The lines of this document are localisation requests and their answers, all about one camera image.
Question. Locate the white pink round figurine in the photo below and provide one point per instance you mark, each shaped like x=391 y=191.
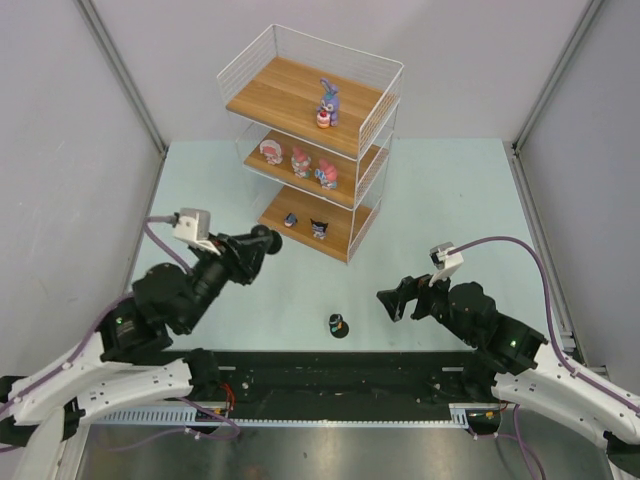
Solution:
x=272 y=151

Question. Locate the white wire three-tier shelf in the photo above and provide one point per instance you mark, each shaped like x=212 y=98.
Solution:
x=273 y=88

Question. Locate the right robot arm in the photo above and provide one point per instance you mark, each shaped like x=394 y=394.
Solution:
x=515 y=363

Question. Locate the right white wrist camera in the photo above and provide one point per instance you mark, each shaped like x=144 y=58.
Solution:
x=446 y=262

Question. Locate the small blue lying figurine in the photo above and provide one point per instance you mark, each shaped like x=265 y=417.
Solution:
x=290 y=220

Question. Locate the pink bunny blue bow figurine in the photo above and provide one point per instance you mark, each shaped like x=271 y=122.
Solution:
x=327 y=174

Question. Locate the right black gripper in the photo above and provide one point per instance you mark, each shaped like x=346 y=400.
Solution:
x=417 y=298

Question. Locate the purple rabbit figurine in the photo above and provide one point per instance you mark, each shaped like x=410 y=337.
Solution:
x=327 y=113

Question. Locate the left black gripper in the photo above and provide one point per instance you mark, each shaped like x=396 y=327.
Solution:
x=240 y=255

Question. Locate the black duck figurine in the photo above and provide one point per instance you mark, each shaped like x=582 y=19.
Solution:
x=271 y=239
x=338 y=327

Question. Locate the pink bunny flower crown figurine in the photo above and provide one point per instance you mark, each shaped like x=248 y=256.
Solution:
x=301 y=163

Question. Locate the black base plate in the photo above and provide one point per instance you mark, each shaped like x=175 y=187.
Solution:
x=338 y=386

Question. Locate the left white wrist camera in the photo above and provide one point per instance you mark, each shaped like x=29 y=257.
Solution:
x=192 y=227

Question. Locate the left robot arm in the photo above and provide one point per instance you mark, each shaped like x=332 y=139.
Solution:
x=110 y=367

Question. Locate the aluminium frame rail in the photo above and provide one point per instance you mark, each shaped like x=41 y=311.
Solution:
x=595 y=372

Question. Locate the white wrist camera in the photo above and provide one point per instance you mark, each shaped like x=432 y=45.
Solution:
x=446 y=262
x=192 y=227

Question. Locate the black eared purple figurine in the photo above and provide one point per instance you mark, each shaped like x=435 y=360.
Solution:
x=319 y=229

